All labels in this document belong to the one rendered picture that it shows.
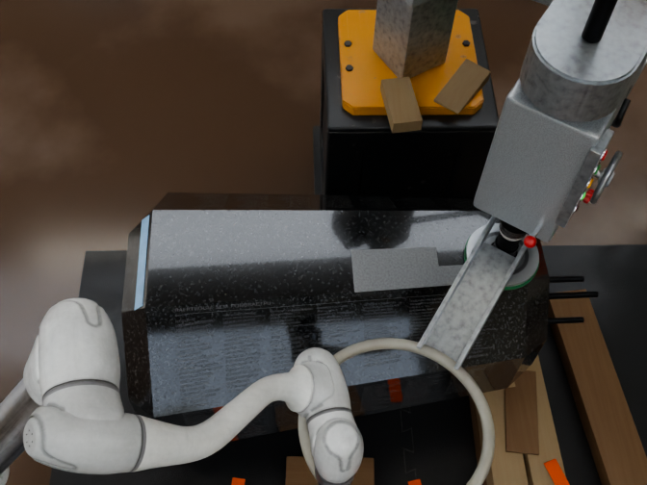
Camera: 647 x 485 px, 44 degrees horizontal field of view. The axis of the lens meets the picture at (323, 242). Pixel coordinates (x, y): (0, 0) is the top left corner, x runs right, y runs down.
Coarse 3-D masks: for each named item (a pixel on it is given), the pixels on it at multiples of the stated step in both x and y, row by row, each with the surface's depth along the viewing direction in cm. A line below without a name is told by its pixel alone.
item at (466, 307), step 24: (480, 240) 215; (480, 264) 217; (504, 264) 216; (456, 288) 215; (480, 288) 215; (504, 288) 211; (456, 312) 213; (480, 312) 213; (432, 336) 212; (456, 336) 211; (456, 360) 209
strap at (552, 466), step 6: (546, 462) 264; (552, 462) 264; (546, 468) 263; (552, 468) 263; (558, 468) 263; (552, 474) 262; (558, 474) 262; (234, 480) 278; (240, 480) 278; (414, 480) 279; (420, 480) 280; (558, 480) 261; (564, 480) 261
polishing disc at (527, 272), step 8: (496, 224) 238; (480, 232) 236; (496, 232) 236; (472, 240) 235; (488, 240) 235; (472, 248) 233; (520, 248) 234; (528, 248) 234; (536, 248) 234; (528, 256) 232; (536, 256) 232; (520, 264) 231; (528, 264) 231; (536, 264) 231; (520, 272) 229; (528, 272) 229; (512, 280) 228; (520, 280) 228
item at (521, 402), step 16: (512, 384) 278; (528, 384) 278; (512, 400) 275; (528, 400) 275; (512, 416) 272; (528, 416) 272; (512, 432) 269; (528, 432) 269; (512, 448) 266; (528, 448) 266
